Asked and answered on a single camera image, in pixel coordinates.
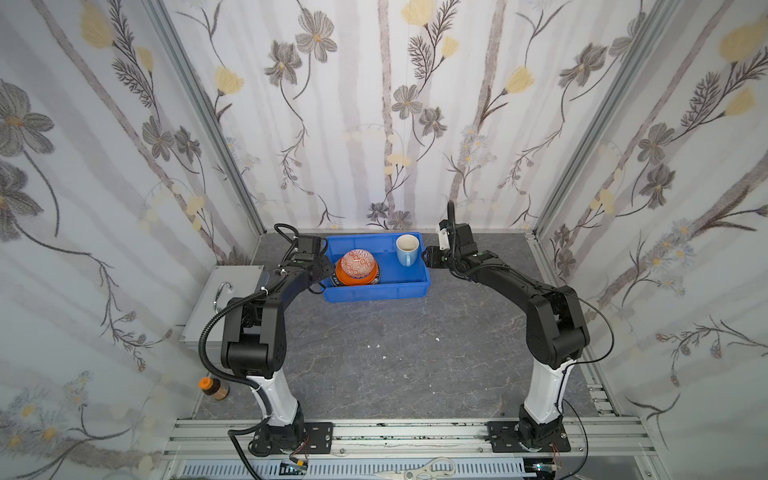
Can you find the orange glossy plate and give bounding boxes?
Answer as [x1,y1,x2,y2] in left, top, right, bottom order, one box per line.
[334,265,380,287]

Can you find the orange patterned bowl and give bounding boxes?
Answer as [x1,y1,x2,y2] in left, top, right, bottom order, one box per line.
[340,249,377,278]

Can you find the light blue ceramic mug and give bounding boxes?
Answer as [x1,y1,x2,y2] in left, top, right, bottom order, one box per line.
[395,234,420,268]

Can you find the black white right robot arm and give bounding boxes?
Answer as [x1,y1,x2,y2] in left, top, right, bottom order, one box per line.
[422,201,591,452]

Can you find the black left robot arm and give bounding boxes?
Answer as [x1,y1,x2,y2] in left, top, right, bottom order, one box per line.
[198,223,333,457]

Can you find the blue plastic bin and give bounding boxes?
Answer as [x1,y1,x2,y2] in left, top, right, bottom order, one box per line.
[323,232,431,303]

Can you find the grey metal box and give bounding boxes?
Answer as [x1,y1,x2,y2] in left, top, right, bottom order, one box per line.
[180,265,269,349]

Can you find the orange cap brown bottle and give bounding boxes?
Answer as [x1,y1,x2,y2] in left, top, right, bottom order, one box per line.
[198,377,230,401]

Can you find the white scissors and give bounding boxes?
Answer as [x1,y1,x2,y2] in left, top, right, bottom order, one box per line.
[375,457,457,480]

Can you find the aluminium frame rail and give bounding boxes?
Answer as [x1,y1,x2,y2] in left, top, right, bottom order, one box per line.
[525,233,615,415]

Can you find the front aluminium mounting rail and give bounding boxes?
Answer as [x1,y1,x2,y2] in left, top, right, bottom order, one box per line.
[158,416,667,480]

